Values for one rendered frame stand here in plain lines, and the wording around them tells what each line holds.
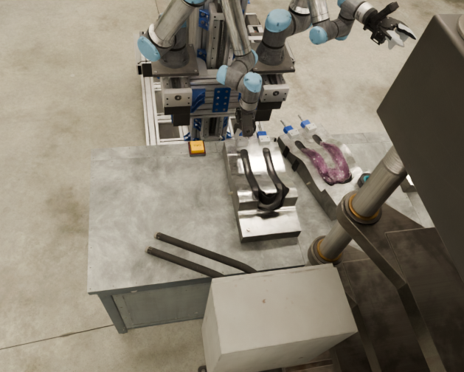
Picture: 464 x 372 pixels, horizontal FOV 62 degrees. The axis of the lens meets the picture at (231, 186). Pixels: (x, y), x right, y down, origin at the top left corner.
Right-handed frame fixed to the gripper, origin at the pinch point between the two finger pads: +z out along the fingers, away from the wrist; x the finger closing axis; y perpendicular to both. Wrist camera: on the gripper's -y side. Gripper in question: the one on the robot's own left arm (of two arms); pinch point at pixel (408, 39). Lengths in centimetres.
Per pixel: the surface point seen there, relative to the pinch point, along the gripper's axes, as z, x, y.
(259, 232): 15, 81, 49
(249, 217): 7, 80, 49
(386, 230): 51, 77, -19
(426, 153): 48, 83, -53
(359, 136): -2, -3, 67
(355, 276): 54, 80, 6
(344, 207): 41, 82, -20
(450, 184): 54, 86, -54
